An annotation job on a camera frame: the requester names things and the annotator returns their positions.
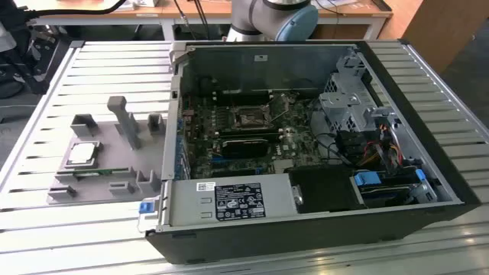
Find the black installed RAM stick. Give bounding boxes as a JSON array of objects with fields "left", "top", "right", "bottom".
[
  {"left": 219, "top": 128, "right": 279, "bottom": 135},
  {"left": 219, "top": 132, "right": 283, "bottom": 142}
]

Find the coloured power wire bundle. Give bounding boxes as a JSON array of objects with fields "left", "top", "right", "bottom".
[{"left": 358, "top": 122, "right": 404, "bottom": 167}]

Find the silver chipset heatsink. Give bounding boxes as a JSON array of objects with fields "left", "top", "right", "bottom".
[{"left": 274, "top": 160, "right": 296, "bottom": 173}]

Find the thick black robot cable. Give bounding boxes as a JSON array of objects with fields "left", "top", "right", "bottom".
[{"left": 26, "top": 0, "right": 128, "bottom": 18}]

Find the black office chair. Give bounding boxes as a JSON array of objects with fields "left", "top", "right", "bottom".
[{"left": 0, "top": 51, "right": 28, "bottom": 100}]

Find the green motherboard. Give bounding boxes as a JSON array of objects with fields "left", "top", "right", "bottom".
[{"left": 178, "top": 93, "right": 327, "bottom": 180}]

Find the black graphics card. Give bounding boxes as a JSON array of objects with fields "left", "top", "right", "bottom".
[{"left": 220, "top": 138, "right": 272, "bottom": 159}]

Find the grey parts rack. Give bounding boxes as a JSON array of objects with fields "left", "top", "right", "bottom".
[{"left": 46, "top": 96, "right": 170, "bottom": 206}]

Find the CPU socket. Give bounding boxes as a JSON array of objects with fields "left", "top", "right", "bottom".
[{"left": 232, "top": 106, "right": 275, "bottom": 129}]

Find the wooden cabinet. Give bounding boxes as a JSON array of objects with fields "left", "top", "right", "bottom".
[{"left": 380, "top": 0, "right": 489, "bottom": 76}]

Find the grey power supply unit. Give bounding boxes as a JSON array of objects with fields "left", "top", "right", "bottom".
[{"left": 167, "top": 172, "right": 304, "bottom": 227}]

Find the black wire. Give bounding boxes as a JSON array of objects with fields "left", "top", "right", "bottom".
[{"left": 311, "top": 99, "right": 355, "bottom": 167}]

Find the thin metal locking lever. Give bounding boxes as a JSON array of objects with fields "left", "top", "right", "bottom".
[{"left": 272, "top": 99, "right": 299, "bottom": 127}]

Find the wooden desk white frame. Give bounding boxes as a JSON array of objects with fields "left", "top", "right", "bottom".
[{"left": 34, "top": 0, "right": 395, "bottom": 41}]

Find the black plastic shroud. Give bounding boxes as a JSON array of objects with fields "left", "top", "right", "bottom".
[{"left": 287, "top": 167, "right": 366, "bottom": 215}]

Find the green RAM stick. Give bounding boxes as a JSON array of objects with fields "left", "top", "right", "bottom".
[{"left": 72, "top": 168, "right": 130, "bottom": 176}]

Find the black open PC case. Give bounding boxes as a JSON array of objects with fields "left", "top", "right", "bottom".
[{"left": 144, "top": 40, "right": 483, "bottom": 266}]

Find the black case fan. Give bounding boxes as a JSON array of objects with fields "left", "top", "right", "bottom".
[{"left": 196, "top": 74, "right": 220, "bottom": 97}]

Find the silver metal drive cage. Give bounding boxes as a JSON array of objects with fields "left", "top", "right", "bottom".
[{"left": 319, "top": 54, "right": 403, "bottom": 139}]

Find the silver square CPU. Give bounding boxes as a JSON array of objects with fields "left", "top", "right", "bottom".
[{"left": 66, "top": 141, "right": 102, "bottom": 167}]

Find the hard disk in blue carrier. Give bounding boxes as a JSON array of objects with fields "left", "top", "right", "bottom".
[{"left": 351, "top": 170, "right": 419, "bottom": 202}]

